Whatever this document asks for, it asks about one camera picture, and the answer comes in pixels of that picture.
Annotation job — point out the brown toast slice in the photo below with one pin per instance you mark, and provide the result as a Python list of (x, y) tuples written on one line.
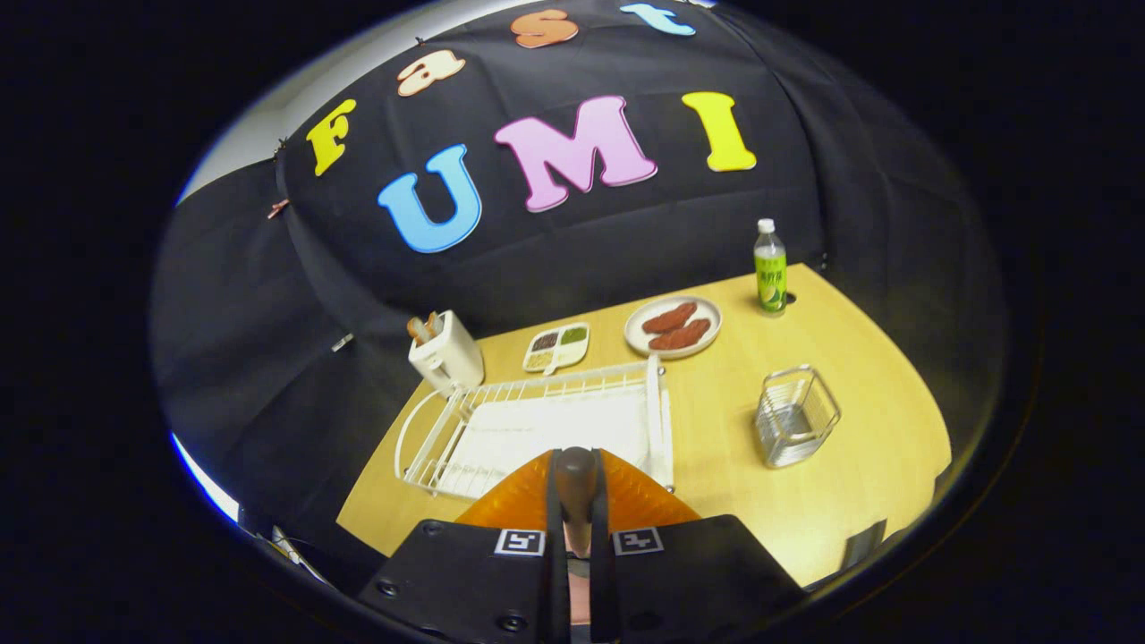
[(418, 331), (434, 324)]

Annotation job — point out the white round plate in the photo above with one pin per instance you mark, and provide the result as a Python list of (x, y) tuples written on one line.
[(637, 333)]

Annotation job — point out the green label drink bottle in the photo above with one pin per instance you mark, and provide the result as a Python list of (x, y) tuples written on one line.
[(770, 277)]

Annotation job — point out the white toaster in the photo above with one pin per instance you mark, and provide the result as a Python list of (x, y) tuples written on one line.
[(452, 362)]

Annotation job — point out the red backdrop clip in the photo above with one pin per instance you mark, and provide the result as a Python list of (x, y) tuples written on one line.
[(278, 208)]

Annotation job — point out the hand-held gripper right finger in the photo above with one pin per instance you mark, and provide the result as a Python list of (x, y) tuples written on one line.
[(604, 590)]

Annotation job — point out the silver backdrop clip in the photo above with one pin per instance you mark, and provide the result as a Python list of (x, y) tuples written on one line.
[(343, 343)]

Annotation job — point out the white drip tray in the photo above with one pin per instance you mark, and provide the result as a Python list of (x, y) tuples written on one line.
[(537, 429)]

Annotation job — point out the white divided condiment tray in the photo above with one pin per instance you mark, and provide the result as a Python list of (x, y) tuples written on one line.
[(556, 358)]

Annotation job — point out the black backdrop cloth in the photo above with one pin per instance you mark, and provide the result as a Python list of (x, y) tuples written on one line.
[(537, 259)]

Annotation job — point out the red meat piece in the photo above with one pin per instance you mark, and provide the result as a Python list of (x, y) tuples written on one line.
[(669, 317), (682, 335)]

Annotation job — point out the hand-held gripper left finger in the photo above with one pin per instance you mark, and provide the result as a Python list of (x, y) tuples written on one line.
[(555, 581)]

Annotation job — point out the wooden spoon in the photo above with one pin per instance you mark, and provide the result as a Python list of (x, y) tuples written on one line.
[(577, 483)]

